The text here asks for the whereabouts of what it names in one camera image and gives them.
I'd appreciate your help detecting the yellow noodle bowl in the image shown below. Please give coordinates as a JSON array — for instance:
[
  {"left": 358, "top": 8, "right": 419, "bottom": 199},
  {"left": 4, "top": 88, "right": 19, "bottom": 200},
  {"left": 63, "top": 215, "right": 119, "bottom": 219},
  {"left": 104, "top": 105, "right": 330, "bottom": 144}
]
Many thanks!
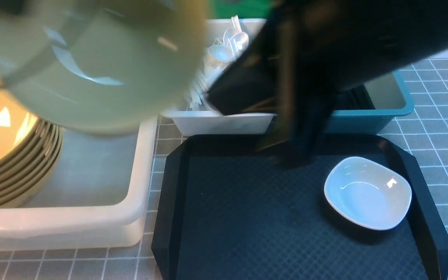
[{"left": 0, "top": 0, "right": 208, "bottom": 135}]

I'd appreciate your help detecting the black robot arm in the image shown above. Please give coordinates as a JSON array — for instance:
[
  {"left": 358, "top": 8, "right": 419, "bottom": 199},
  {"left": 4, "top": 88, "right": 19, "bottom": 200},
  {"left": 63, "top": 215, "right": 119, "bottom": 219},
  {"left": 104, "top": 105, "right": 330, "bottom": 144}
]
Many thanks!
[{"left": 207, "top": 0, "right": 448, "bottom": 168}]

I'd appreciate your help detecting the stack of yellow noodle bowls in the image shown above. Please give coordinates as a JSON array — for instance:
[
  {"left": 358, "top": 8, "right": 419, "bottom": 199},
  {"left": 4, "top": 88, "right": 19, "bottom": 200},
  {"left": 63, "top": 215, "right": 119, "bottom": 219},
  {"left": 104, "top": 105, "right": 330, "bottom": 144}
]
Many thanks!
[{"left": 0, "top": 88, "right": 63, "bottom": 208}]

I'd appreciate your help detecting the white plastic spoon bin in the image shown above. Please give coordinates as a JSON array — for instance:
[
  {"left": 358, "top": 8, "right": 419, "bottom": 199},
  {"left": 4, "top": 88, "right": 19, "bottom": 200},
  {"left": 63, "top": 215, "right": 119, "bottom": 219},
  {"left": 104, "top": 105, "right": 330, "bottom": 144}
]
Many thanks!
[{"left": 161, "top": 18, "right": 275, "bottom": 137}]

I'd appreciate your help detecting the black serving tray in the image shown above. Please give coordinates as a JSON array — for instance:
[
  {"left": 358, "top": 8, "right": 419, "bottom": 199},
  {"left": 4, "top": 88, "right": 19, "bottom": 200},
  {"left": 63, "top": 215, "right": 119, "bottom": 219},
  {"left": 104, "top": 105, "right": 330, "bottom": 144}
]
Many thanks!
[{"left": 151, "top": 134, "right": 448, "bottom": 280}]

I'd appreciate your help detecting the pile of white spoons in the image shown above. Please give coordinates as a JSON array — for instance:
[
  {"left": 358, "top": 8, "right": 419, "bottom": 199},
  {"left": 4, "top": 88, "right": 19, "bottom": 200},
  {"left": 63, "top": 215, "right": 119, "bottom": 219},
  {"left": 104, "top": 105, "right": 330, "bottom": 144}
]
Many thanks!
[{"left": 188, "top": 15, "right": 250, "bottom": 110}]

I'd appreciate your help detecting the green cloth backdrop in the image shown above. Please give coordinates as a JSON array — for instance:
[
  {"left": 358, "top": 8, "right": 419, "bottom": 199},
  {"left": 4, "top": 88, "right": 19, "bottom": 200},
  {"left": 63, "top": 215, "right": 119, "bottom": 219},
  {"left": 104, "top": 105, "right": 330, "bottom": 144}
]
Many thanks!
[{"left": 208, "top": 0, "right": 273, "bottom": 18}]

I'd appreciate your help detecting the large white plastic tub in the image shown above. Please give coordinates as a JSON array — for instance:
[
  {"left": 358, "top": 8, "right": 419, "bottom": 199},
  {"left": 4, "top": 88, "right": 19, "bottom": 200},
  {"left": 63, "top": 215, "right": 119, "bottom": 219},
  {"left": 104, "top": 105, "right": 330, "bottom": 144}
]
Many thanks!
[{"left": 0, "top": 117, "right": 156, "bottom": 250}]

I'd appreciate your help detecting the teal plastic chopstick bin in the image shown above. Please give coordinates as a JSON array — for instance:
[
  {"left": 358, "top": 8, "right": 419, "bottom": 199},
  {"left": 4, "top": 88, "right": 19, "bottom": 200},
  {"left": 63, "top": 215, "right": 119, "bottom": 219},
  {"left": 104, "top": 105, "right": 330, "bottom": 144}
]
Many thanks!
[{"left": 326, "top": 71, "right": 415, "bottom": 135}]

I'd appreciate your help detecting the white sauce dish on tray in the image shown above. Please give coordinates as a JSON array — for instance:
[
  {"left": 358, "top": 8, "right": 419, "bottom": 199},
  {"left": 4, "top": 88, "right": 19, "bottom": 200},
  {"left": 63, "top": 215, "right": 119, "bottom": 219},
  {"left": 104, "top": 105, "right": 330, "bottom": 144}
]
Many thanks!
[{"left": 324, "top": 156, "right": 413, "bottom": 231}]

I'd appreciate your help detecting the grey checked tablecloth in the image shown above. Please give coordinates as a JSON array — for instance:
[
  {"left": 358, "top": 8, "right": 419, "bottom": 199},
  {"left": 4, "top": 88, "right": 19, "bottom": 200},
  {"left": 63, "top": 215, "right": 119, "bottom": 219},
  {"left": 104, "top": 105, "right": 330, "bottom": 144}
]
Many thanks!
[{"left": 0, "top": 58, "right": 448, "bottom": 280}]

